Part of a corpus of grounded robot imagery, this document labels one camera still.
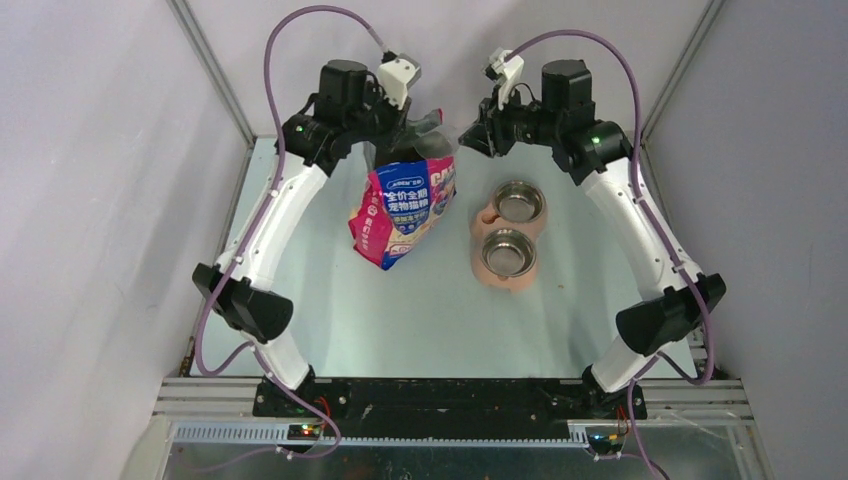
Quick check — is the pet food bag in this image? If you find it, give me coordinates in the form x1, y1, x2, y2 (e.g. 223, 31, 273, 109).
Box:
348, 109, 458, 272

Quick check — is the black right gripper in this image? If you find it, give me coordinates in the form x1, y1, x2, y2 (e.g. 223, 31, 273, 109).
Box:
460, 83, 563, 158

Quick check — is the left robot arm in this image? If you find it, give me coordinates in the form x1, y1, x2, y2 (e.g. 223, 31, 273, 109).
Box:
192, 55, 421, 417

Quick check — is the aluminium frame front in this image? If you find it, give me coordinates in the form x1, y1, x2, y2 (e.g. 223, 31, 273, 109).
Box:
154, 377, 753, 450

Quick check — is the near steel bowl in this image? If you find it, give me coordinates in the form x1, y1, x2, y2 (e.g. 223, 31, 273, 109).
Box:
480, 228, 537, 278

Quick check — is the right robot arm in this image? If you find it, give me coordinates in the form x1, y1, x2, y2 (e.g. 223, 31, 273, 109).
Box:
460, 57, 727, 418

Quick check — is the pink double bowl stand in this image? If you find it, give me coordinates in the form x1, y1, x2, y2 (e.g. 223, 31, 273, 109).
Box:
470, 180, 548, 293

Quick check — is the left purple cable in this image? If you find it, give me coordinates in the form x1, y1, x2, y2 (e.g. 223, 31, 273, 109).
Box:
192, 5, 399, 461

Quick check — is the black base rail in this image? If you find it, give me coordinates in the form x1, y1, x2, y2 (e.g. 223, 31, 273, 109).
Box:
251, 377, 648, 442

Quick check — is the far steel bowl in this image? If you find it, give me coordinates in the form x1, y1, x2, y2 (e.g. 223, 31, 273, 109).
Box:
492, 180, 546, 223

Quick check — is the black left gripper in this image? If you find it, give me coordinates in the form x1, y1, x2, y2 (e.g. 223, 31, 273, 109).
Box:
343, 79, 409, 152

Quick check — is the steel bowl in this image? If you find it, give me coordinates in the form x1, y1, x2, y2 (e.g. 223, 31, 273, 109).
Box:
492, 180, 546, 223
480, 228, 537, 278

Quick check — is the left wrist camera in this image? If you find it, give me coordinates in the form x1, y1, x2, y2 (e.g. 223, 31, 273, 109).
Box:
376, 55, 421, 110

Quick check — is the clear plastic scoop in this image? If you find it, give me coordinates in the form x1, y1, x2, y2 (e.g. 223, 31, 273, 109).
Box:
431, 125, 463, 158

